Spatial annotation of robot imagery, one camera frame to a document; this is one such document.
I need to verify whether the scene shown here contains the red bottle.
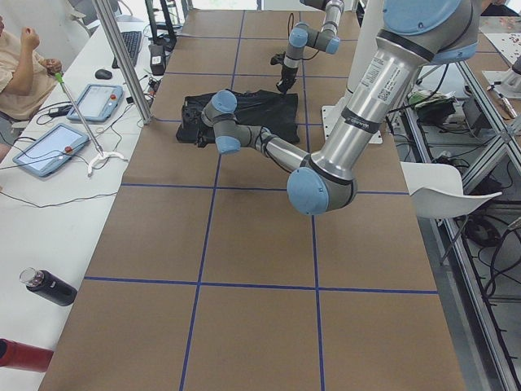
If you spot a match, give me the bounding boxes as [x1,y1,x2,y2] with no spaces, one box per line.
[1,339,54,372]

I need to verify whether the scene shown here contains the black water bottle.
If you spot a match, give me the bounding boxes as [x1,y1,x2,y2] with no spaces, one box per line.
[20,267,77,306]

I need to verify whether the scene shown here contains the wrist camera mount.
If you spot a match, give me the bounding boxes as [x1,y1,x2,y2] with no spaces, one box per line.
[195,134,210,148]
[270,52,286,66]

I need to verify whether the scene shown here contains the black graphic t-shirt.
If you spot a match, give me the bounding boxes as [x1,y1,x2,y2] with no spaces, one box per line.
[176,90,300,144]

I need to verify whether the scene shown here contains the upper teach pendant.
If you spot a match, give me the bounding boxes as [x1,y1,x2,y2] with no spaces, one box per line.
[76,84,124,123]

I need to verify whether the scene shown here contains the aluminium frame post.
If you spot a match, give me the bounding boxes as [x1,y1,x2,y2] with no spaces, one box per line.
[93,0,152,125]

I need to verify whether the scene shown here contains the seated person beige shirt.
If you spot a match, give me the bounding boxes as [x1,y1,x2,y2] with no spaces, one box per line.
[1,24,62,121]

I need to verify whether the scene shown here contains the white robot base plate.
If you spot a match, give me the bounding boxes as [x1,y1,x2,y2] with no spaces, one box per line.
[320,104,384,146]

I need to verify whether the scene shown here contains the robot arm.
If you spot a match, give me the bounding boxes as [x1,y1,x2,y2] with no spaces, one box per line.
[270,0,344,94]
[198,1,481,215]

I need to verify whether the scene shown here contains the black keyboard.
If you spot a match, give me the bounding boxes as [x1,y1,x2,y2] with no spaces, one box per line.
[120,31,142,66]

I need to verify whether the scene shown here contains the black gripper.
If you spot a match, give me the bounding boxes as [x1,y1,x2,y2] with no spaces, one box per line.
[276,67,298,94]
[182,107,204,133]

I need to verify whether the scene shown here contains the black computer mouse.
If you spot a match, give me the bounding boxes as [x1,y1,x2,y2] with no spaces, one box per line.
[94,68,112,80]

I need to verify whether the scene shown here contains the lower teach pendant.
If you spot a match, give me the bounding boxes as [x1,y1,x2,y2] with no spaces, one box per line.
[12,124,90,178]

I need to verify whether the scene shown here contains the teach pendant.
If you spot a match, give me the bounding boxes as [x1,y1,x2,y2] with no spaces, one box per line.
[76,84,124,123]
[12,124,90,178]

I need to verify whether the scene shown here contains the white chair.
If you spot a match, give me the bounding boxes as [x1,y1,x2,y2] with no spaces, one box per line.
[401,162,502,219]

